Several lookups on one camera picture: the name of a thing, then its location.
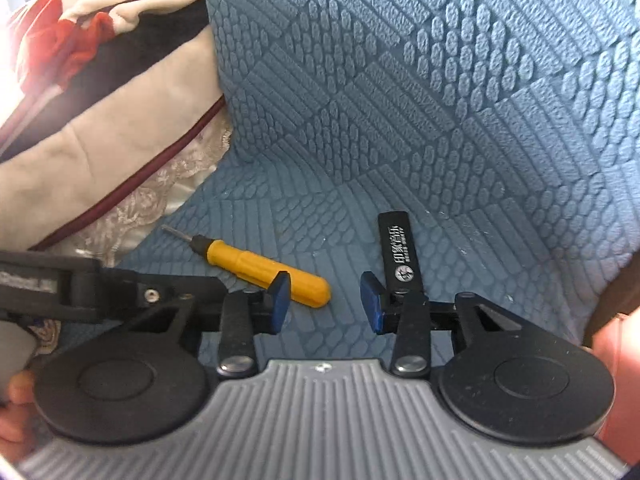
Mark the yellow handled screwdriver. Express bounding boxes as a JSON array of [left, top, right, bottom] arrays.
[[160, 224, 331, 308]]

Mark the blue textured sofa cover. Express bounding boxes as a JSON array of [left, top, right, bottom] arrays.
[[60, 0, 640, 366]]

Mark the red white black blanket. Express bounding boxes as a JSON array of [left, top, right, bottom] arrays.
[[1, 0, 226, 252]]

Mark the person's left hand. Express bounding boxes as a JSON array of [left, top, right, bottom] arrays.
[[0, 370, 36, 464]]

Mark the black usb stick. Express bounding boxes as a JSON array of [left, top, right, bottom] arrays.
[[378, 211, 424, 295]]

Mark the lace cream cushion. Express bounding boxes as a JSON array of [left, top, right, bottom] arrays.
[[29, 114, 234, 346]]

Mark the pink white storage box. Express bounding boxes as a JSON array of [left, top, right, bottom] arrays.
[[592, 309, 640, 465]]

